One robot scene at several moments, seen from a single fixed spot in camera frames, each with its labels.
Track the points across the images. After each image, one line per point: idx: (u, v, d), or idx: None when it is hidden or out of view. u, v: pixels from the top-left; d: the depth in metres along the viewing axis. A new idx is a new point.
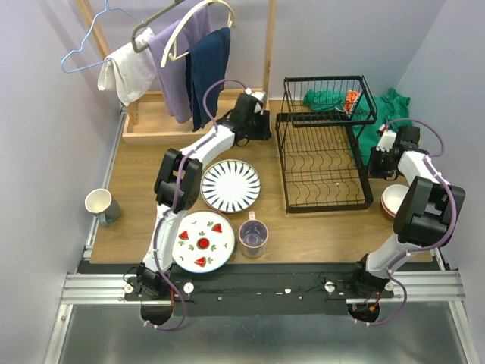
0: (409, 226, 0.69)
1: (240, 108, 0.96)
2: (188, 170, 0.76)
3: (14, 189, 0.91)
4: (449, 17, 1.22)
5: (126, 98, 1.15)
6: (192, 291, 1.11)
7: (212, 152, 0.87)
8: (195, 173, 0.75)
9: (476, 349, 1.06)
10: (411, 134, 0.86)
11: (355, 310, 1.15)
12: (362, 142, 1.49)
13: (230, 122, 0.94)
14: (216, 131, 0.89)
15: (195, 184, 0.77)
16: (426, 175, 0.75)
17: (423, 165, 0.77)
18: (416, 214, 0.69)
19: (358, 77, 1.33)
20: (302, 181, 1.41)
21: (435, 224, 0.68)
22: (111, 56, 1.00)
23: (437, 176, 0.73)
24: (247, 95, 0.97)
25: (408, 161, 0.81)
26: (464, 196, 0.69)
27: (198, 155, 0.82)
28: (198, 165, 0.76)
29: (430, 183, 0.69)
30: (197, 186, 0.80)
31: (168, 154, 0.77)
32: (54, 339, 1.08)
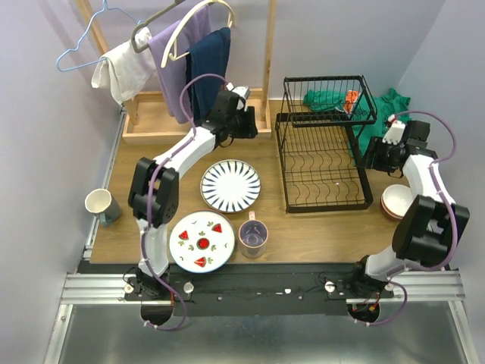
0: (408, 246, 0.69)
1: (221, 107, 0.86)
2: (161, 180, 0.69)
3: (14, 189, 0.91)
4: (449, 17, 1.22)
5: (119, 97, 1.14)
6: (192, 291, 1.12)
7: (191, 158, 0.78)
8: (170, 183, 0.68)
9: (476, 348, 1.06)
10: (419, 133, 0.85)
11: (355, 310, 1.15)
12: (361, 143, 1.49)
13: (210, 123, 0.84)
14: (194, 135, 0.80)
15: (170, 195, 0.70)
16: (430, 188, 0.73)
17: (428, 177, 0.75)
18: (414, 236, 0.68)
19: (358, 77, 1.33)
20: (301, 181, 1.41)
21: (434, 246, 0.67)
22: (107, 55, 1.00)
23: (441, 194, 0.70)
24: (228, 92, 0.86)
25: (413, 168, 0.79)
26: (467, 218, 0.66)
27: (174, 163, 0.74)
28: (173, 174, 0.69)
29: (431, 203, 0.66)
30: (175, 197, 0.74)
31: (140, 164, 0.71)
32: (55, 339, 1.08)
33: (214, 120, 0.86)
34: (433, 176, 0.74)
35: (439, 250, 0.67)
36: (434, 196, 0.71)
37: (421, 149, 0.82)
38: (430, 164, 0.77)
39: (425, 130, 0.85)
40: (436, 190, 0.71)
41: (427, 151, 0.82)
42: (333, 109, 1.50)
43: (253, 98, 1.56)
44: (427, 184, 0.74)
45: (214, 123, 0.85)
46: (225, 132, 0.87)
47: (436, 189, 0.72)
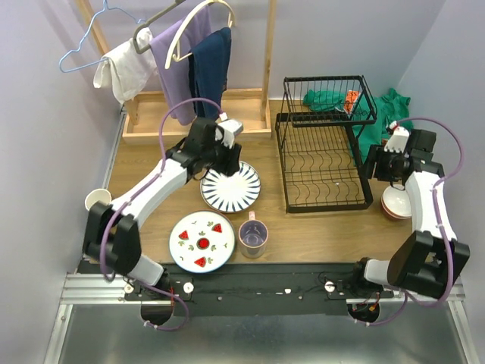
0: (403, 280, 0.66)
1: (195, 136, 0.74)
2: (118, 230, 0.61)
3: (13, 189, 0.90)
4: (449, 17, 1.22)
5: (121, 96, 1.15)
6: (192, 291, 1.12)
7: (157, 198, 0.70)
8: (126, 231, 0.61)
9: (477, 348, 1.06)
10: (423, 143, 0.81)
11: (355, 310, 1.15)
12: (361, 142, 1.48)
13: (181, 155, 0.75)
14: (162, 171, 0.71)
15: (127, 244, 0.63)
16: (430, 217, 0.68)
17: (429, 202, 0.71)
18: (410, 273, 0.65)
19: (358, 77, 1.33)
20: (301, 180, 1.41)
21: (431, 282, 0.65)
22: (108, 55, 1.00)
23: (441, 227, 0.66)
24: (204, 121, 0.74)
25: (415, 189, 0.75)
26: (467, 256, 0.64)
27: (133, 208, 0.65)
28: (132, 221, 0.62)
29: (428, 241, 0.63)
30: (136, 244, 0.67)
31: (94, 210, 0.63)
32: (55, 338, 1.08)
33: (186, 151, 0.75)
34: (436, 203, 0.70)
35: (435, 285, 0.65)
36: (433, 229, 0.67)
37: (427, 162, 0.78)
38: (434, 187, 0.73)
39: (430, 139, 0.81)
40: (436, 223, 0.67)
41: (432, 164, 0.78)
42: (333, 109, 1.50)
43: (253, 98, 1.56)
44: (427, 212, 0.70)
45: (187, 152, 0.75)
46: (199, 164, 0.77)
47: (437, 221, 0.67)
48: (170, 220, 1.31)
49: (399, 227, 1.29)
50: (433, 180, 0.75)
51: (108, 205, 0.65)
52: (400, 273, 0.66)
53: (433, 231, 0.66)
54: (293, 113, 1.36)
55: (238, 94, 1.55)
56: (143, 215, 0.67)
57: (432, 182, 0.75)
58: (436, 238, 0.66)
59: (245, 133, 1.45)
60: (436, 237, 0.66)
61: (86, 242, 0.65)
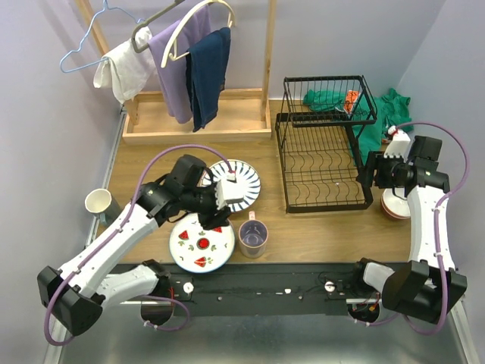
0: (397, 304, 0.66)
1: (178, 176, 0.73)
2: (61, 305, 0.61)
3: (13, 189, 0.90)
4: (450, 17, 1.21)
5: (121, 96, 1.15)
6: (192, 291, 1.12)
7: (118, 252, 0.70)
8: (70, 308, 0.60)
9: (477, 349, 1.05)
10: (429, 151, 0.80)
11: (355, 310, 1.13)
12: (361, 142, 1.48)
13: (157, 194, 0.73)
14: (123, 224, 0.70)
15: (75, 318, 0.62)
16: (430, 245, 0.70)
17: (430, 224, 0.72)
18: (405, 299, 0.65)
19: (358, 77, 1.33)
20: (302, 180, 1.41)
21: (425, 307, 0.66)
22: (108, 55, 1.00)
23: (439, 257, 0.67)
24: (189, 159, 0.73)
25: (417, 205, 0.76)
26: (465, 288, 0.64)
27: (81, 278, 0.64)
28: (75, 297, 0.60)
29: (426, 271, 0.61)
30: (89, 310, 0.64)
31: (41, 281, 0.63)
32: (55, 339, 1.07)
33: (164, 190, 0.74)
34: (436, 226, 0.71)
35: (428, 310, 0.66)
36: (433, 258, 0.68)
37: (432, 172, 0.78)
38: (436, 207, 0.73)
39: (436, 147, 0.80)
40: (435, 252, 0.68)
41: (439, 176, 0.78)
42: (333, 109, 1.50)
43: (253, 98, 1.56)
44: (427, 237, 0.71)
45: (167, 192, 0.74)
46: (175, 206, 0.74)
47: (436, 249, 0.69)
48: (170, 220, 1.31)
49: (399, 227, 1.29)
50: (436, 196, 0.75)
51: (59, 271, 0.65)
52: (395, 297, 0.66)
53: (430, 261, 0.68)
54: (293, 113, 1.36)
55: (238, 94, 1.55)
56: (97, 277, 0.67)
57: (435, 200, 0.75)
58: (432, 268, 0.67)
59: (245, 133, 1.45)
60: (432, 267, 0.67)
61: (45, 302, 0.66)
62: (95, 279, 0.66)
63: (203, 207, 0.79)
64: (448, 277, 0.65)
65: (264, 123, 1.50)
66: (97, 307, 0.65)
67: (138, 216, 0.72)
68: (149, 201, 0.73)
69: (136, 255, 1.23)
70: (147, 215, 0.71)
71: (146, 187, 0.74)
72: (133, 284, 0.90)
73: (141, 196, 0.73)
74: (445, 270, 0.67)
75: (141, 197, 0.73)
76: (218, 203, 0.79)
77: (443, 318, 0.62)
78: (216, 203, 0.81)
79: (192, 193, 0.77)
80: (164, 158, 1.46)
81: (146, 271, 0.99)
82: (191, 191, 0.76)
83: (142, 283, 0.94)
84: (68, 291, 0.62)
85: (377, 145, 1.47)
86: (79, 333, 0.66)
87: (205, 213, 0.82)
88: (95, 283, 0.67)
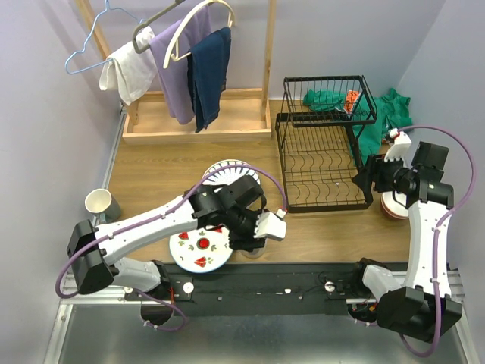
0: (391, 323, 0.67)
1: (235, 191, 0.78)
2: (84, 260, 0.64)
3: (13, 189, 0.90)
4: (450, 16, 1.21)
5: (128, 97, 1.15)
6: (192, 291, 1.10)
7: (151, 236, 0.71)
8: (90, 266, 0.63)
9: (476, 348, 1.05)
10: (433, 160, 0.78)
11: (355, 310, 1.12)
12: (361, 143, 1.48)
13: (208, 200, 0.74)
14: (167, 213, 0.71)
15: (89, 278, 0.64)
16: (427, 269, 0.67)
17: (429, 246, 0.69)
18: (397, 319, 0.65)
19: (358, 77, 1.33)
20: (302, 180, 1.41)
21: (418, 327, 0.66)
22: (113, 56, 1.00)
23: (435, 283, 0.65)
24: (248, 180, 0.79)
25: (416, 223, 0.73)
26: (460, 315, 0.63)
27: (111, 245, 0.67)
28: (98, 259, 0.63)
29: (420, 296, 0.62)
30: (101, 278, 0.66)
31: (79, 228, 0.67)
32: (55, 338, 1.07)
33: (217, 198, 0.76)
34: (435, 248, 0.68)
35: (422, 331, 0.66)
36: (427, 283, 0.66)
37: (436, 185, 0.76)
38: (437, 227, 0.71)
39: (442, 155, 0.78)
40: (432, 277, 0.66)
41: (442, 189, 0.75)
42: (333, 109, 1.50)
43: (253, 98, 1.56)
44: (424, 260, 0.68)
45: (215, 200, 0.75)
46: (217, 217, 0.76)
47: (433, 274, 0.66)
48: None
49: (399, 227, 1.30)
50: (437, 214, 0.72)
51: (95, 228, 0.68)
52: (389, 317, 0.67)
53: (427, 286, 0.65)
54: (293, 113, 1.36)
55: (238, 94, 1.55)
56: (123, 250, 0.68)
57: (436, 218, 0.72)
58: (427, 293, 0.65)
59: (245, 133, 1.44)
60: (428, 293, 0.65)
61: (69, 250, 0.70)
62: (120, 252, 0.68)
63: (240, 227, 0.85)
64: (442, 305, 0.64)
65: (264, 123, 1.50)
66: (109, 277, 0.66)
67: (183, 212, 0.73)
68: (197, 203, 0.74)
69: (136, 255, 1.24)
70: (192, 215, 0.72)
71: (201, 189, 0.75)
72: (142, 274, 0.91)
73: (193, 195, 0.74)
74: (441, 296, 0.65)
75: (193, 196, 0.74)
76: (256, 231, 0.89)
77: (436, 343, 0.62)
78: (253, 230, 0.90)
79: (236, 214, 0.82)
80: (164, 158, 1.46)
81: (155, 273, 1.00)
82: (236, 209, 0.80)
83: (146, 278, 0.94)
84: (95, 251, 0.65)
85: (376, 145, 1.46)
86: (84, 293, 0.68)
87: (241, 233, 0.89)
88: (119, 255, 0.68)
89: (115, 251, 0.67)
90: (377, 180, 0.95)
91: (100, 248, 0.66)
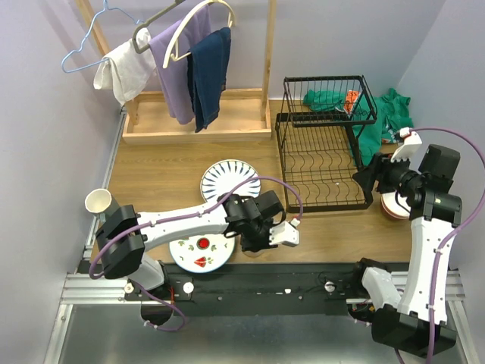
0: (385, 340, 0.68)
1: (261, 203, 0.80)
2: (125, 243, 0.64)
3: (14, 189, 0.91)
4: (450, 17, 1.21)
5: (121, 97, 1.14)
6: (192, 291, 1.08)
7: (186, 231, 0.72)
8: (131, 250, 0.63)
9: (476, 348, 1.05)
10: (442, 170, 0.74)
11: (355, 310, 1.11)
12: (361, 143, 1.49)
13: (238, 208, 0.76)
14: (204, 212, 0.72)
15: (125, 260, 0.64)
16: (423, 294, 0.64)
17: (429, 268, 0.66)
18: (391, 338, 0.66)
19: (358, 77, 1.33)
20: (302, 180, 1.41)
21: (411, 346, 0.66)
22: (108, 56, 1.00)
23: (430, 310, 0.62)
24: (275, 196, 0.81)
25: (418, 243, 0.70)
26: (453, 341, 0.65)
27: (151, 233, 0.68)
28: (139, 244, 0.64)
29: (413, 321, 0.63)
30: (133, 262, 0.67)
31: (122, 209, 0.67)
32: (54, 339, 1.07)
33: (244, 208, 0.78)
34: (434, 271, 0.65)
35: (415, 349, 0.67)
36: (423, 309, 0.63)
37: (442, 199, 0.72)
38: (439, 249, 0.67)
39: (452, 163, 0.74)
40: (427, 302, 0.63)
41: (449, 202, 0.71)
42: (333, 109, 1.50)
43: (252, 98, 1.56)
44: (422, 284, 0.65)
45: (242, 208, 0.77)
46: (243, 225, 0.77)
47: (429, 299, 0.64)
48: None
49: (399, 227, 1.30)
50: (441, 233, 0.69)
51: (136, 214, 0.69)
52: (383, 335, 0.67)
53: (420, 311, 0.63)
54: (293, 113, 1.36)
55: (238, 94, 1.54)
56: (161, 240, 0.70)
57: (439, 238, 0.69)
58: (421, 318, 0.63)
59: (245, 133, 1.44)
60: (422, 319, 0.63)
61: (102, 230, 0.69)
62: (157, 240, 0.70)
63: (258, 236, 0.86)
64: (436, 331, 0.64)
65: (264, 123, 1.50)
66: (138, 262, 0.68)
67: (217, 215, 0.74)
68: (227, 210, 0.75)
69: None
70: (225, 219, 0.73)
71: (233, 196, 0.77)
72: (151, 271, 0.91)
73: (226, 201, 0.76)
74: (436, 323, 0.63)
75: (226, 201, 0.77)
76: (271, 238, 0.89)
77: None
78: (267, 238, 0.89)
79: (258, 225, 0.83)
80: (164, 158, 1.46)
81: (161, 271, 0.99)
82: (259, 221, 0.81)
83: (154, 275, 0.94)
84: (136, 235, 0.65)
85: (376, 145, 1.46)
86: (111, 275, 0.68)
87: (257, 240, 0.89)
88: (154, 244, 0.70)
89: (154, 239, 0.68)
90: (382, 180, 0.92)
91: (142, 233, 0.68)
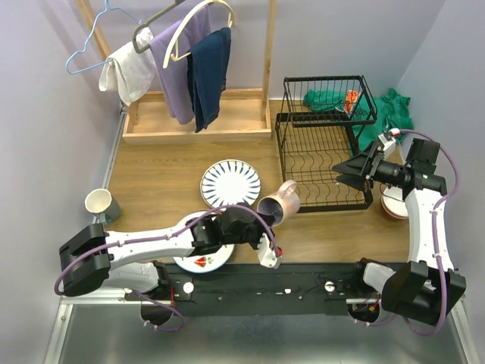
0: (395, 306, 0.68)
1: (223, 223, 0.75)
2: (90, 262, 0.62)
3: (14, 189, 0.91)
4: (450, 17, 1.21)
5: (127, 98, 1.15)
6: (192, 291, 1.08)
7: (151, 255, 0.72)
8: (94, 269, 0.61)
9: (476, 348, 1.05)
10: (427, 155, 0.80)
11: (355, 310, 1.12)
12: (361, 143, 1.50)
13: (203, 231, 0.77)
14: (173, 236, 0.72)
15: (88, 279, 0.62)
16: (428, 246, 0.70)
17: (429, 224, 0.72)
18: (402, 299, 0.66)
19: (358, 77, 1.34)
20: (302, 180, 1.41)
21: (423, 309, 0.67)
22: (112, 57, 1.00)
23: (437, 258, 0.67)
24: (235, 211, 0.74)
25: (414, 209, 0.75)
26: (464, 289, 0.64)
27: (120, 252, 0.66)
28: (103, 263, 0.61)
29: (424, 271, 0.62)
30: (98, 281, 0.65)
31: (90, 227, 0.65)
32: (54, 339, 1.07)
33: (209, 230, 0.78)
34: (434, 227, 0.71)
35: (428, 312, 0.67)
36: (430, 258, 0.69)
37: (429, 175, 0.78)
38: (434, 208, 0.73)
39: (434, 151, 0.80)
40: (433, 252, 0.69)
41: (436, 179, 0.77)
42: (333, 109, 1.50)
43: (252, 98, 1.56)
44: (426, 238, 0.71)
45: (206, 232, 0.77)
46: (211, 247, 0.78)
47: (434, 250, 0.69)
48: (170, 220, 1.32)
49: (399, 227, 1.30)
50: (433, 199, 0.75)
51: (105, 232, 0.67)
52: (394, 299, 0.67)
53: (429, 261, 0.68)
54: (293, 113, 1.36)
55: (238, 94, 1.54)
56: (128, 260, 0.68)
57: (433, 202, 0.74)
58: (431, 268, 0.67)
59: (245, 133, 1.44)
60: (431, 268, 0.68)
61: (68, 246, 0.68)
62: (124, 260, 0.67)
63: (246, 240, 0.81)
64: (447, 278, 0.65)
65: (264, 123, 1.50)
66: (101, 281, 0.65)
67: (185, 238, 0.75)
68: (195, 233, 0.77)
69: None
70: (191, 243, 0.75)
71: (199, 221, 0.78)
72: (139, 276, 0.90)
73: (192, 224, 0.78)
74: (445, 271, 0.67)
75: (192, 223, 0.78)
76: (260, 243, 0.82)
77: (442, 318, 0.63)
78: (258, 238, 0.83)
79: (240, 235, 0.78)
80: (164, 158, 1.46)
81: (153, 275, 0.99)
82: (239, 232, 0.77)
83: (144, 280, 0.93)
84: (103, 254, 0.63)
85: None
86: (77, 293, 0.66)
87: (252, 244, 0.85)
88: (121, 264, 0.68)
89: (121, 258, 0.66)
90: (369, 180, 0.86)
91: (108, 252, 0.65)
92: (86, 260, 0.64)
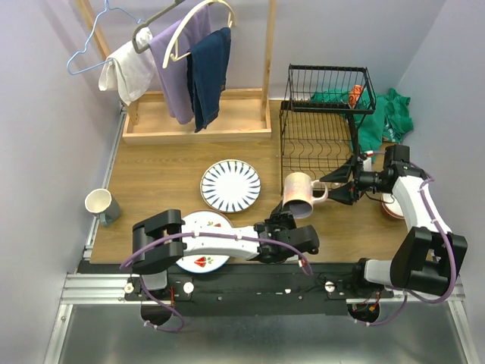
0: (408, 280, 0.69)
1: (292, 236, 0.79)
2: (165, 247, 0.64)
3: (14, 190, 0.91)
4: (451, 17, 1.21)
5: (127, 97, 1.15)
6: (192, 291, 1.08)
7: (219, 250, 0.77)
8: (168, 255, 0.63)
9: (476, 348, 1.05)
10: (401, 154, 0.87)
11: (355, 310, 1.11)
12: (362, 137, 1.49)
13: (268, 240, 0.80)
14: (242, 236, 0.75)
15: (158, 262, 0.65)
16: (425, 217, 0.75)
17: (420, 200, 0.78)
18: (413, 269, 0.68)
19: (361, 70, 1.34)
20: (298, 166, 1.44)
21: (434, 279, 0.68)
22: (112, 56, 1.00)
23: (435, 221, 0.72)
24: (311, 236, 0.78)
25: (404, 193, 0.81)
26: (466, 247, 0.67)
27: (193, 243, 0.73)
28: (176, 252, 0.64)
29: (429, 236, 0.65)
30: (167, 265, 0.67)
31: (170, 213, 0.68)
32: (54, 339, 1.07)
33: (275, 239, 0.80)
34: (424, 199, 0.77)
35: (439, 282, 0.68)
36: (430, 224, 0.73)
37: (409, 167, 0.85)
38: (421, 187, 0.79)
39: (405, 152, 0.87)
40: (430, 219, 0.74)
41: (415, 169, 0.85)
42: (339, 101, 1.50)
43: (252, 98, 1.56)
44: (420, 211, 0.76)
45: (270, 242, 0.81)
46: (271, 257, 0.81)
47: (430, 217, 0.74)
48: None
49: (399, 227, 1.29)
50: (417, 182, 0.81)
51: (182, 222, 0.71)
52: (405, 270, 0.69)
53: (430, 227, 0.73)
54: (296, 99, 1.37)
55: (238, 94, 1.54)
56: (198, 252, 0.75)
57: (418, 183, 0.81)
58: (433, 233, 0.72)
59: (245, 133, 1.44)
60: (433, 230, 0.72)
61: (142, 225, 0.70)
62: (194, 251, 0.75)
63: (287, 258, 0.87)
64: (449, 240, 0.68)
65: (264, 123, 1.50)
66: (166, 266, 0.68)
67: (251, 243, 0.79)
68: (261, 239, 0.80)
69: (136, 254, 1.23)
70: (257, 249, 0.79)
71: (265, 227, 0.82)
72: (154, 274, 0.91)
73: (259, 228, 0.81)
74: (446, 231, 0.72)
75: (259, 229, 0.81)
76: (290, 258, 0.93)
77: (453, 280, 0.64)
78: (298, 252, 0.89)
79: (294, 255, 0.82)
80: (164, 158, 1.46)
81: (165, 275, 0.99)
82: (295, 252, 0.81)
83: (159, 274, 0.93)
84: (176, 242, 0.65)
85: (373, 141, 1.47)
86: (142, 273, 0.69)
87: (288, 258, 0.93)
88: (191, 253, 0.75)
89: (193, 249, 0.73)
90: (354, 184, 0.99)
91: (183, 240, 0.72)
92: (159, 244, 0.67)
